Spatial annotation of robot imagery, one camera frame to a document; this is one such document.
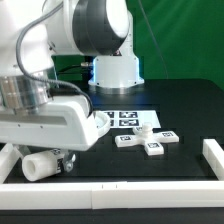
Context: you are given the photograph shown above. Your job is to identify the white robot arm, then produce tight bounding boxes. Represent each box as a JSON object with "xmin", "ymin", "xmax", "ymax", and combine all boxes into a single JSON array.
[{"xmin": 0, "ymin": 0, "xmax": 130, "ymax": 177}]

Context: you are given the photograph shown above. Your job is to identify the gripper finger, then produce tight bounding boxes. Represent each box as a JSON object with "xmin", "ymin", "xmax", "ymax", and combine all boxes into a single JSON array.
[
  {"xmin": 13, "ymin": 145, "xmax": 31, "ymax": 159},
  {"xmin": 63, "ymin": 151, "xmax": 76, "ymax": 172}
]

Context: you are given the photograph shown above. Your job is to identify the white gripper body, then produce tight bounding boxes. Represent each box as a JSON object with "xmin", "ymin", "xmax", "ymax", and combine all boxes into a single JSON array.
[{"xmin": 0, "ymin": 96, "xmax": 98, "ymax": 151}]

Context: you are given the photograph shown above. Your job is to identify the white round table top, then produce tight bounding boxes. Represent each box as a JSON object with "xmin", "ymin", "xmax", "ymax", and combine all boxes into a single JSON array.
[{"xmin": 95, "ymin": 111, "xmax": 110, "ymax": 137}]

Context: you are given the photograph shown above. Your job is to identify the white left fence bar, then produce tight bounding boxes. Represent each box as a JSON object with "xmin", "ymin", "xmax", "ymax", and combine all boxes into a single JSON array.
[{"xmin": 0, "ymin": 143, "xmax": 20, "ymax": 184}]

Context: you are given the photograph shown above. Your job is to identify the white marker sheet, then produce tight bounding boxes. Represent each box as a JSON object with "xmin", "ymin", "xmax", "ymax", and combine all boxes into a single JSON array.
[{"xmin": 106, "ymin": 110, "xmax": 161, "ymax": 129}]

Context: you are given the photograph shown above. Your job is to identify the black cable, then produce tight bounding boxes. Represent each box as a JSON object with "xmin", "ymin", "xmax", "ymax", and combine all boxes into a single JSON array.
[{"xmin": 58, "ymin": 61, "xmax": 93, "ymax": 74}]

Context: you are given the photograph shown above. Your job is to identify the white cable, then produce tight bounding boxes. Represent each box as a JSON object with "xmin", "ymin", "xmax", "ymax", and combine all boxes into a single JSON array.
[{"xmin": 136, "ymin": 0, "xmax": 169, "ymax": 80}]

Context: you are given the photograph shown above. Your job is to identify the white cross table base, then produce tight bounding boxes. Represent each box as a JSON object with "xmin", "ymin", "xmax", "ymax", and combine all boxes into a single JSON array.
[{"xmin": 115, "ymin": 123, "xmax": 179, "ymax": 156}]

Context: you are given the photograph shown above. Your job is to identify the white right fence bar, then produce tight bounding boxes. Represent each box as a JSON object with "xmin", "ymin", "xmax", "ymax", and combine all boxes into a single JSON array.
[{"xmin": 202, "ymin": 139, "xmax": 224, "ymax": 181}]

